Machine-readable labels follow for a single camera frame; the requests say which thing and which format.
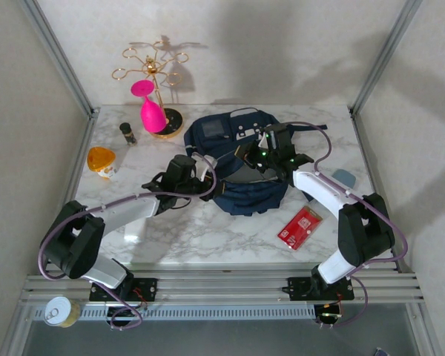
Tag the orange lid white cup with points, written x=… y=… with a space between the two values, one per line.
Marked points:
x=100 y=158

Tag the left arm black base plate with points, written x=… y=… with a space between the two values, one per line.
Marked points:
x=148 y=287

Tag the small dark spice bottle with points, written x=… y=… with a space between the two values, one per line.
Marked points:
x=128 y=133

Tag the aluminium frame post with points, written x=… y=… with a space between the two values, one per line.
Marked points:
x=59 y=55
x=385 y=55

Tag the small black circuit board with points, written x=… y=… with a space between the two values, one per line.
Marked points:
x=328 y=315
x=124 y=316

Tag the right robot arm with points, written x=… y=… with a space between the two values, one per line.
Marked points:
x=319 y=189

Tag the pink wine glass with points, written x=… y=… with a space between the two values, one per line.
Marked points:
x=152 y=116

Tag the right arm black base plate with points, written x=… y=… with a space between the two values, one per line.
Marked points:
x=296 y=289

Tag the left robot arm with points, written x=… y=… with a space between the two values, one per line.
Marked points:
x=126 y=211

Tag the navy blue backpack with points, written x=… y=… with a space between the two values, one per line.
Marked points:
x=252 y=194

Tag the small dark object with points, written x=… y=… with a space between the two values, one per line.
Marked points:
x=381 y=352

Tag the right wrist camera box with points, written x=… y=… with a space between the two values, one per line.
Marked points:
x=263 y=141

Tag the tin can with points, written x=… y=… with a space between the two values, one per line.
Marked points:
x=61 y=312

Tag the red packaged school supplies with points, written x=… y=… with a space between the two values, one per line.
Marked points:
x=300 y=228

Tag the aluminium frame rail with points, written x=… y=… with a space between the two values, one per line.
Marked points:
x=222 y=287

